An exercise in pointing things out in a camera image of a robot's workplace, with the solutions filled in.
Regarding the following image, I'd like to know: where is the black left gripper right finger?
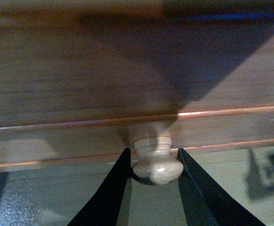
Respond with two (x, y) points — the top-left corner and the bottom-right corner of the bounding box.
(177, 148), (264, 226)

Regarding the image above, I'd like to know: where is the drawer wooden knob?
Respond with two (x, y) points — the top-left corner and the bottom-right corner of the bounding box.
(132, 137), (183, 185)

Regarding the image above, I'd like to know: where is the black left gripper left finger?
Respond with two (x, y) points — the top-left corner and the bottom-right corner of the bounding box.
(68, 148), (131, 226)

